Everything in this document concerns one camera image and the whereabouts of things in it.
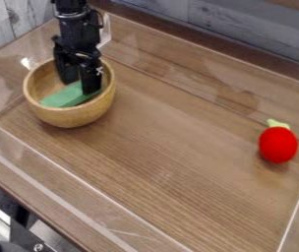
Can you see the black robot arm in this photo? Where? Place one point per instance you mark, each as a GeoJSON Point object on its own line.
{"type": "Point", "coordinates": [73, 4]}

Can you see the black metal equipment base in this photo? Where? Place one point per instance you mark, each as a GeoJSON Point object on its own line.
{"type": "Point", "coordinates": [22, 241]}

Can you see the green rectangular block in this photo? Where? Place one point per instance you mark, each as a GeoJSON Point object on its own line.
{"type": "Point", "coordinates": [68, 97]}

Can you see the clear acrylic corner bracket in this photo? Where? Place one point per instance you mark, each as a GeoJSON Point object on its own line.
{"type": "Point", "coordinates": [105, 31]}

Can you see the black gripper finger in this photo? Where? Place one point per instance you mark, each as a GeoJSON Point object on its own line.
{"type": "Point", "coordinates": [90, 74]}
{"type": "Point", "coordinates": [65, 67]}

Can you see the clear acrylic tray wall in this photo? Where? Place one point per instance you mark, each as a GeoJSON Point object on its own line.
{"type": "Point", "coordinates": [77, 210]}

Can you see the wooden bowl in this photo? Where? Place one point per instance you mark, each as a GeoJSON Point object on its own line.
{"type": "Point", "coordinates": [42, 82]}

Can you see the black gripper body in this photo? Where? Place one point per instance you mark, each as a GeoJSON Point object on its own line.
{"type": "Point", "coordinates": [74, 46]}

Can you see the red plush strawberry toy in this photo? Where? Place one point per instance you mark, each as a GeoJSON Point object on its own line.
{"type": "Point", "coordinates": [278, 142]}

